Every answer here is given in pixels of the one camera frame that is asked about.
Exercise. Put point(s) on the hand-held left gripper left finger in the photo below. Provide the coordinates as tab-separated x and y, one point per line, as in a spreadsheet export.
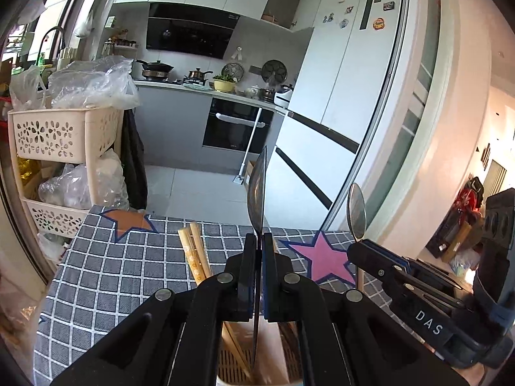
245	285

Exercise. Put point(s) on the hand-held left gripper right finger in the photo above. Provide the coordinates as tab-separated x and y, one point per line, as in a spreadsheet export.
273	285

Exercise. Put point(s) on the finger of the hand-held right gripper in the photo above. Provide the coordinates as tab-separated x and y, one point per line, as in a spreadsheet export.
426	273
374	259

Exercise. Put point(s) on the smoky transparent plastic spoon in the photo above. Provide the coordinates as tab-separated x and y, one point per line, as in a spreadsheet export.
257	193
356	209

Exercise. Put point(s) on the beige plastic utensil holder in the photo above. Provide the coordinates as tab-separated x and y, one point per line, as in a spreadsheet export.
289	354

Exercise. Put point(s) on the cardboard box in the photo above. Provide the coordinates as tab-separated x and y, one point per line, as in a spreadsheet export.
458	241

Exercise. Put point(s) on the red black bag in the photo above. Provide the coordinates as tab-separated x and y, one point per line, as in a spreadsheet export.
466	199

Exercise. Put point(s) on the grey checked star tablecloth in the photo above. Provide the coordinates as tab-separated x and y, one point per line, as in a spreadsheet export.
120	281

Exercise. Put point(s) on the white mop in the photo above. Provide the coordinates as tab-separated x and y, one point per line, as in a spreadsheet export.
249	144

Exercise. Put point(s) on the black built-in oven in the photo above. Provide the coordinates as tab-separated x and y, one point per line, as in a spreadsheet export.
233	128

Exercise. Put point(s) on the dark hanging cloth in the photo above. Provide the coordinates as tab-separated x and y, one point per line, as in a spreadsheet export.
134	161

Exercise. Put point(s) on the white refrigerator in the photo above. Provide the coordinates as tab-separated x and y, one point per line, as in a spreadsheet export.
342	88

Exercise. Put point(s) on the white rice cooker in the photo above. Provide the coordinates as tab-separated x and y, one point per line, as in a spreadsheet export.
283	95

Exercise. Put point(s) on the small lidded pot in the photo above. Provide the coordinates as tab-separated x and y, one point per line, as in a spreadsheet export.
266	93

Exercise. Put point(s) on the clear plastic bags with bottles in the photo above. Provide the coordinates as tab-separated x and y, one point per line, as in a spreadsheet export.
80	185

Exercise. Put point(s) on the yellow bowl with greens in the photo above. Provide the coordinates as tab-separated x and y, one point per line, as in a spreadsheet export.
224	85

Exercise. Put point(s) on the steel cooking pot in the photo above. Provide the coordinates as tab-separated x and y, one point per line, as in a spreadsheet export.
197	75

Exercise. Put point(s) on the group of fridge magnets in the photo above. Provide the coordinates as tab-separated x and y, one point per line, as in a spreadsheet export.
378	24

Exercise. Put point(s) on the black wok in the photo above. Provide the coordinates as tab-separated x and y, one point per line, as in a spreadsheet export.
155	66

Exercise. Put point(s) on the yellow oil bottle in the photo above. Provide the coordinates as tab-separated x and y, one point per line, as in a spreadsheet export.
26	173

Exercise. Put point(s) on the beige tiered storage cart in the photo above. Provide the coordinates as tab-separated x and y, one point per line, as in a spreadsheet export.
48	132

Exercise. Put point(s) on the clear crumpled plastic bags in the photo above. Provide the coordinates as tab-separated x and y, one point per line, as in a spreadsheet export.
92	84

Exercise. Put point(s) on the woven basket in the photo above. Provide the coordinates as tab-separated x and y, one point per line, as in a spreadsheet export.
270	17

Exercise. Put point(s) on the black range hood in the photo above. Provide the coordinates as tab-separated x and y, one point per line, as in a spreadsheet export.
189	28

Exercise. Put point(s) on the row of spice jars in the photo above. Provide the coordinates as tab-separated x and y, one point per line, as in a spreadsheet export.
122	43

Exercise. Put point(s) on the white plastic bag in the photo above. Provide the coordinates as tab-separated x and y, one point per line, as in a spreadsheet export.
26	88

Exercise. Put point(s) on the small hanging white bag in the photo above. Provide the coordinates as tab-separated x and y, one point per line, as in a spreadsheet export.
82	26

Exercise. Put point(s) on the curved kitchen faucet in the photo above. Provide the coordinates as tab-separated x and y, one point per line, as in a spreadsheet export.
50	32

